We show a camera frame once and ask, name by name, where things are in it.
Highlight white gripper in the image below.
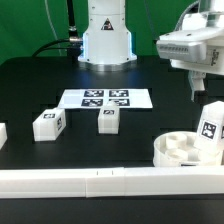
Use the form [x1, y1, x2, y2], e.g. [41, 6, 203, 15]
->
[156, 0, 224, 102]

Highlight white round stool seat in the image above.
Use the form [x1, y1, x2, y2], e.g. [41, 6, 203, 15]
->
[153, 131, 223, 167]

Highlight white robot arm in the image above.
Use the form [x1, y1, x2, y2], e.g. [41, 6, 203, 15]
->
[78, 0, 224, 93]

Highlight white marker tag sheet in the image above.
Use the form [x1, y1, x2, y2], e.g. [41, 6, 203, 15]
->
[58, 89, 153, 109]

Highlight white U-shaped fence frame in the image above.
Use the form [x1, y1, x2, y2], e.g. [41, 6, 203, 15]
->
[0, 122, 224, 200]

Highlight black cable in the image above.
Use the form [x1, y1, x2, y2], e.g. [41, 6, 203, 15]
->
[31, 0, 84, 58]

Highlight white thin cable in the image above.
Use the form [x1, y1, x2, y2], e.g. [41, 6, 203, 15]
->
[43, 0, 64, 57]

